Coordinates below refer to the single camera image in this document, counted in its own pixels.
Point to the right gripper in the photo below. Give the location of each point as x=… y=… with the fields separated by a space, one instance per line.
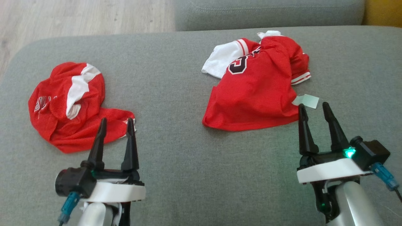
x=329 y=171

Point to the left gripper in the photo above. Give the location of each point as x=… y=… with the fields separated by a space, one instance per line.
x=119 y=191

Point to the red jersey with number print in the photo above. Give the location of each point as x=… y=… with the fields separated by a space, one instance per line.
x=251 y=94

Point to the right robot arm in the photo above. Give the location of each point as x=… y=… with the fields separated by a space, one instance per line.
x=351 y=207

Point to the white garment label tag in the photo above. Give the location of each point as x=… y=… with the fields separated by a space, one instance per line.
x=309 y=101

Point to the crumpled red white jersey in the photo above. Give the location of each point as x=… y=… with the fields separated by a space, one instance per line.
x=62 y=131

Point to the grey sofa seat cushion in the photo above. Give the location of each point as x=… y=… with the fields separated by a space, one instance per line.
x=267 y=12

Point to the large yellow sofa back cushion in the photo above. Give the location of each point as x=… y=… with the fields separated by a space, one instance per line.
x=383 y=12

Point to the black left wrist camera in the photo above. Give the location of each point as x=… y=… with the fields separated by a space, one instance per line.
x=73 y=182

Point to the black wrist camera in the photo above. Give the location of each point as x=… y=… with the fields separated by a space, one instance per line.
x=372 y=153
x=73 y=182

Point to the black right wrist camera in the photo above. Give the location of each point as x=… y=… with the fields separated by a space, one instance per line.
x=372 y=153

